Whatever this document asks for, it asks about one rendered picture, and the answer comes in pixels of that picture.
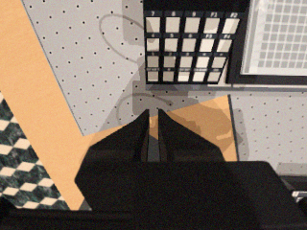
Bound white microplate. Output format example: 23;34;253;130
240;0;307;76

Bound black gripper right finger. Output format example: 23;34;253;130
158;109;225;162

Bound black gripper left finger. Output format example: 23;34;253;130
83;109;150;161

